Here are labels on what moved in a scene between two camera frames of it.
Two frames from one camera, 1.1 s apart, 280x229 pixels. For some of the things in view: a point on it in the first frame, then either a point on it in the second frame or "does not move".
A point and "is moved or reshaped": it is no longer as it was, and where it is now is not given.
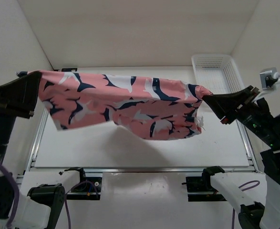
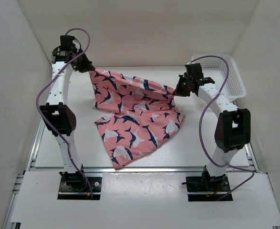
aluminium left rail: (36, 142) does not move
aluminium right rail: (249, 148) does not move
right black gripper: (226, 103) -> (179, 91)
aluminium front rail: (144, 170) does not move
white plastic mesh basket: (217, 73) does not move
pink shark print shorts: (148, 109) is moved or reshaped
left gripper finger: (25, 87) -> (83, 68)
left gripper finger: (23, 106) -> (84, 58)
